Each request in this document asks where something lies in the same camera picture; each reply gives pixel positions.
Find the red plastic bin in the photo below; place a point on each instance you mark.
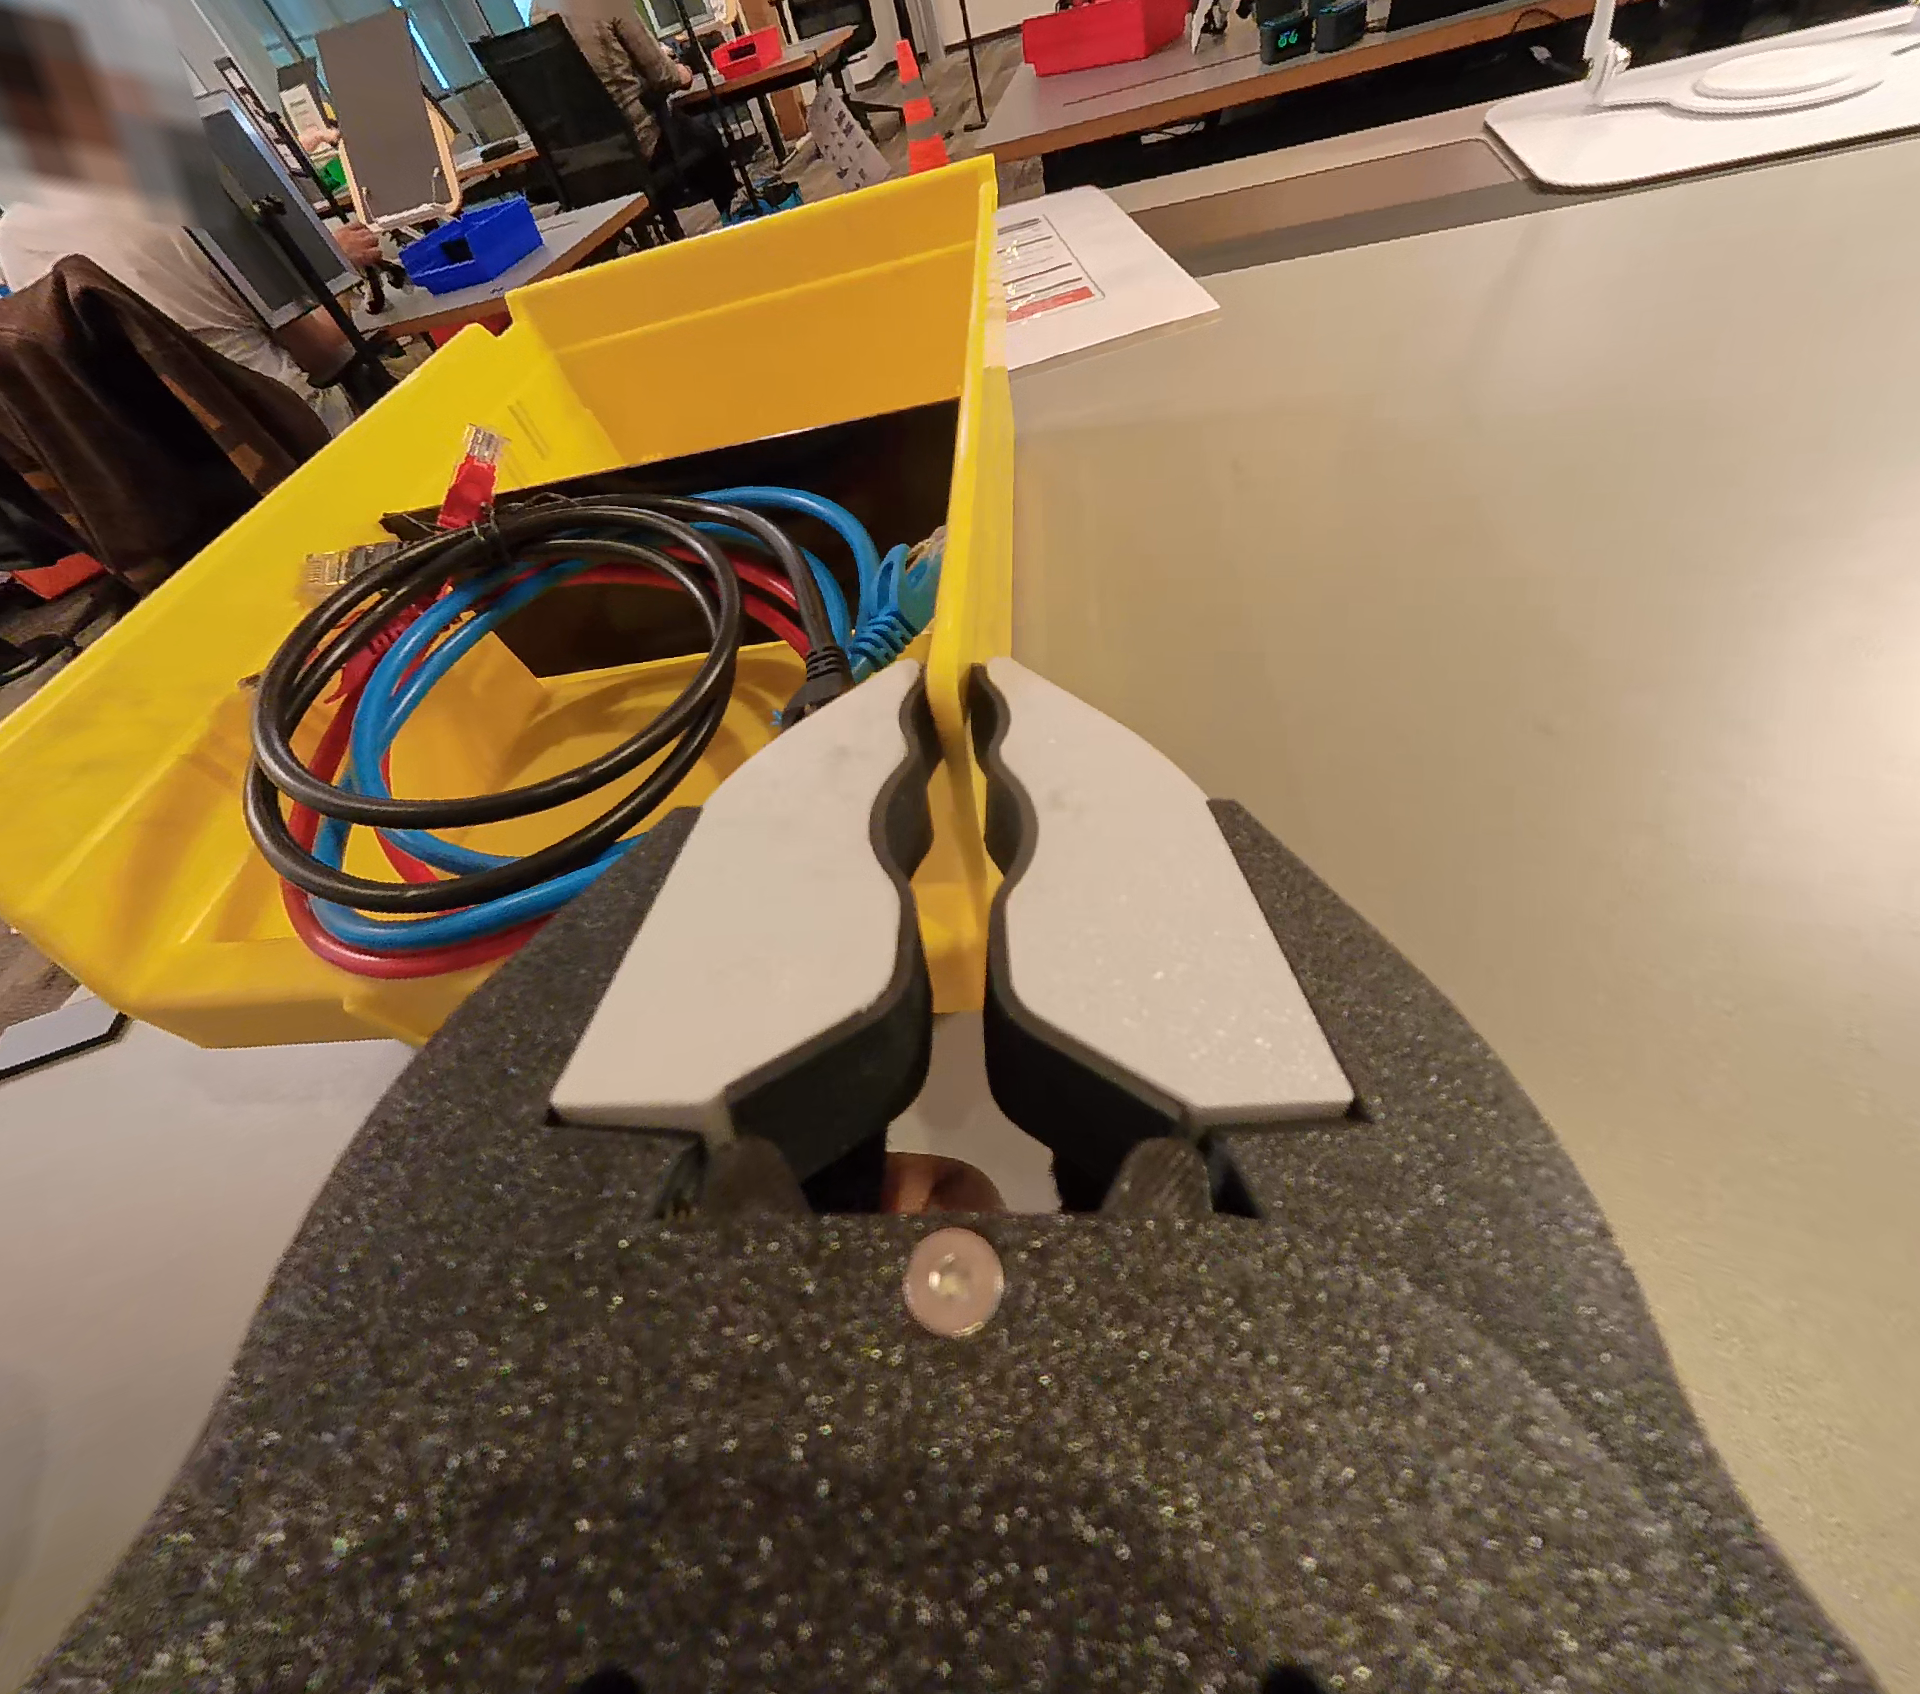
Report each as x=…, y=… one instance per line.
x=1103, y=27

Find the yellow plastic bin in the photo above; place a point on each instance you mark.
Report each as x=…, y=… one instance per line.
x=750, y=315

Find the brown jacket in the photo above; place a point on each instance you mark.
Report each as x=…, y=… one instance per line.
x=135, y=419

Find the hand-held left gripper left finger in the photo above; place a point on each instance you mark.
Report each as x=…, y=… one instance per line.
x=750, y=928

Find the long office desk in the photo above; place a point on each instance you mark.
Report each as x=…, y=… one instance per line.
x=1275, y=66

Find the small blue plastic bin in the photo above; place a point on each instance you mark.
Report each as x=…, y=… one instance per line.
x=473, y=246

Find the monitor on tripod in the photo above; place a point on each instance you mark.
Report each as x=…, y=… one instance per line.
x=279, y=225

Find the black charger with green display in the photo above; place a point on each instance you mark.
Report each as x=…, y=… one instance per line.
x=1309, y=22

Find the orange traffic cone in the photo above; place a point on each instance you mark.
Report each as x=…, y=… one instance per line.
x=924, y=112

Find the black office chair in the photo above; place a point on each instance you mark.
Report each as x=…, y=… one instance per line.
x=563, y=112

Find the printed paper sheet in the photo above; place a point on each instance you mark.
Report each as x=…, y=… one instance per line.
x=1119, y=276

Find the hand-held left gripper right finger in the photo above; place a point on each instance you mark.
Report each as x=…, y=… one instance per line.
x=1162, y=958

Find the grey board on wooden stand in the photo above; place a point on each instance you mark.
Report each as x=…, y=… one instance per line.
x=383, y=112

